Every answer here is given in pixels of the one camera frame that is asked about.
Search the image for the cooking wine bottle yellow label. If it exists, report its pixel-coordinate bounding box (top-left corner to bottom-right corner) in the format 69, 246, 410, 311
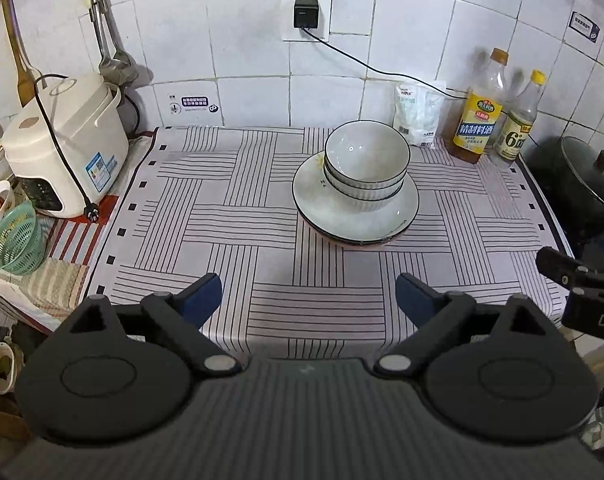
453, 48, 509, 165

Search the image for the glass wok lid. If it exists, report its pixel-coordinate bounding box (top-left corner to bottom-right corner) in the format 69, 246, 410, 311
561, 136, 604, 216

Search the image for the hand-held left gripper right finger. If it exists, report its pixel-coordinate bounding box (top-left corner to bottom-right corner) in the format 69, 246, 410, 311
374, 272, 558, 378

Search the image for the white plastic seasoning bag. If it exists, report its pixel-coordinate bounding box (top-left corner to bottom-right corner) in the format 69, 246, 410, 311
393, 81, 447, 150

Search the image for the black charger plug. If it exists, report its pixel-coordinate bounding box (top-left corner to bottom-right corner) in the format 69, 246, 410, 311
293, 0, 319, 30

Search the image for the white rice cooker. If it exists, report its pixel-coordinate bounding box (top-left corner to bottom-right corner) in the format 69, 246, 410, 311
2, 71, 130, 219

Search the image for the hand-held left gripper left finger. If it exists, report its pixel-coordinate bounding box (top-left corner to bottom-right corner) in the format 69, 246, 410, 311
67, 272, 243, 376

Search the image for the green plastic basket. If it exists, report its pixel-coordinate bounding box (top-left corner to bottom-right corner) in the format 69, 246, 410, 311
0, 200, 45, 276

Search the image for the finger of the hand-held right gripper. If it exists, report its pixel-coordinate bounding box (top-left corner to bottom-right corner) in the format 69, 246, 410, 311
536, 247, 604, 294

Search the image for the rice cooker power cord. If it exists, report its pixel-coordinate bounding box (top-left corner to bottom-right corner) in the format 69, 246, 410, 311
33, 74, 105, 222

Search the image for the wooden spatula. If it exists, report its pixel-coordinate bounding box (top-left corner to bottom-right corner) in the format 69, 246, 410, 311
1, 0, 38, 108

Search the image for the black gas stove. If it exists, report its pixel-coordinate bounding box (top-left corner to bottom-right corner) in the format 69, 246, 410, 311
527, 160, 604, 271

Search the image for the beige striped towel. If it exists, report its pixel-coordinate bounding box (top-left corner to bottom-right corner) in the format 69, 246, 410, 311
12, 257, 90, 311

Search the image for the black wok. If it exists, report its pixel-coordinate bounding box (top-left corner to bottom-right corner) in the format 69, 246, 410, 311
524, 135, 604, 261

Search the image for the striped white tablecloth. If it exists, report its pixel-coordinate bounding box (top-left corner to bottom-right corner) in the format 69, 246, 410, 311
84, 126, 578, 361

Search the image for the blue and white wall sticker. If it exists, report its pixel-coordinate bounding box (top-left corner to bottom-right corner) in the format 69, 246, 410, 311
569, 11, 603, 43

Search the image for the red striped cloth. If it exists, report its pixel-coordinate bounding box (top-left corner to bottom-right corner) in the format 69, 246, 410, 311
37, 195, 120, 266

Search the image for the thin black cable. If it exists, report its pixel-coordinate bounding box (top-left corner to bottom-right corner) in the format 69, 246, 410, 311
302, 27, 470, 98

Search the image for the clear vinegar bottle yellow cap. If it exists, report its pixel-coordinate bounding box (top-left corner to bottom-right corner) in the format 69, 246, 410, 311
489, 70, 547, 168

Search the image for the metal ladle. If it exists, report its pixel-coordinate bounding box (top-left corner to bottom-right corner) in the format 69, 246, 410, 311
93, 0, 139, 83
88, 0, 120, 81

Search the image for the white oval container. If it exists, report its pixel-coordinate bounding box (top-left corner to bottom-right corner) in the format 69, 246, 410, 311
0, 342, 15, 393

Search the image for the white plate with sun print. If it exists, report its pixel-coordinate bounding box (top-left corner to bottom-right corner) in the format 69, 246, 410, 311
292, 151, 420, 241

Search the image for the white wall outlet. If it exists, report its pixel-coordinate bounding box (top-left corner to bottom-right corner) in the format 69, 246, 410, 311
281, 0, 332, 42

